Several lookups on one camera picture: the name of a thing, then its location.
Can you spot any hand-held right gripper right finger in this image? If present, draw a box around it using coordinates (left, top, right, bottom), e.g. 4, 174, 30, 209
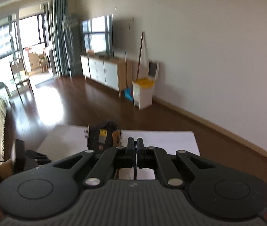
137, 137, 215, 188

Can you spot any thin mop handle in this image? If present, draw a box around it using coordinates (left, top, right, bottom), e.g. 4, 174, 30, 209
124, 50, 128, 92

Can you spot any white tall appliance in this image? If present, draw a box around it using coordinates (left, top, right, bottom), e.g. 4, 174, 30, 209
47, 48, 55, 75

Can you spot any wooden chair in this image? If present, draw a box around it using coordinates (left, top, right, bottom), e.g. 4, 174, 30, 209
9, 60, 34, 103

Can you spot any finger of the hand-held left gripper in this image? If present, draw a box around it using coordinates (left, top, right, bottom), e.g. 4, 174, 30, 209
26, 150, 52, 167

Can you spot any cardboard box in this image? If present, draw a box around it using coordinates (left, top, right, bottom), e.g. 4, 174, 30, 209
23, 49, 41, 72

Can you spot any teal curtain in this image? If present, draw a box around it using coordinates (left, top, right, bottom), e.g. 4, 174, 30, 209
52, 0, 72, 77

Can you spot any covered standing appliance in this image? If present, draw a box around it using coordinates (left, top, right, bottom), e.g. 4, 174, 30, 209
61, 14, 83, 78

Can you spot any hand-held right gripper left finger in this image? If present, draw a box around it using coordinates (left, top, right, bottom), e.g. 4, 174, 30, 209
52, 137, 137, 188

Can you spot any tan leather boot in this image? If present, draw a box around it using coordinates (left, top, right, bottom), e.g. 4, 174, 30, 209
84, 122, 123, 152

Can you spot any wooden broom handle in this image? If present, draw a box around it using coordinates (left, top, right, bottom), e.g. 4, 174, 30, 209
135, 32, 146, 80

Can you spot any flat screen television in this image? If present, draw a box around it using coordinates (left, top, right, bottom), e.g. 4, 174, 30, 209
82, 15, 114, 57

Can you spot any white wooden TV cabinet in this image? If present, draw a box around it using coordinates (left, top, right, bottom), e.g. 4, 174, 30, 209
80, 54, 133, 97

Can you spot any blue dustpan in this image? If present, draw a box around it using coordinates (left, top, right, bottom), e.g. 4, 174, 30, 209
122, 88, 134, 101

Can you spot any white trash bin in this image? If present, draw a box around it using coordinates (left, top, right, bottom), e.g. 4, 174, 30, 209
132, 60, 160, 110

